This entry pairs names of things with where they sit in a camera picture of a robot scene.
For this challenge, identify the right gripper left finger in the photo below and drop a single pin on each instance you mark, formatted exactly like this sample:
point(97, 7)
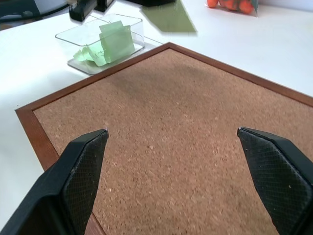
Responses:
point(61, 191)

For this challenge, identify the light green paper note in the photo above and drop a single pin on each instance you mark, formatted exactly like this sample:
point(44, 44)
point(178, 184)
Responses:
point(171, 22)

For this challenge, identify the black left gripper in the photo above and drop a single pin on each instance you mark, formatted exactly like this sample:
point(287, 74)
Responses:
point(78, 9)

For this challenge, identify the wood-framed cork board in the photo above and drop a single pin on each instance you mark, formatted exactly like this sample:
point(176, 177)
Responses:
point(171, 122)

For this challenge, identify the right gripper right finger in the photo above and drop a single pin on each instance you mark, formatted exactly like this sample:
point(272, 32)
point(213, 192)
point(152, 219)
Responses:
point(281, 176)

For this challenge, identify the clear plastic box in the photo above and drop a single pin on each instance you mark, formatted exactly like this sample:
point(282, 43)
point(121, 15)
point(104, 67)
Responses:
point(137, 31)

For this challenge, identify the bag of orange fruits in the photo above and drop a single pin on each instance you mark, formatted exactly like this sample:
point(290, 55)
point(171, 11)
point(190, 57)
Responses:
point(230, 5)

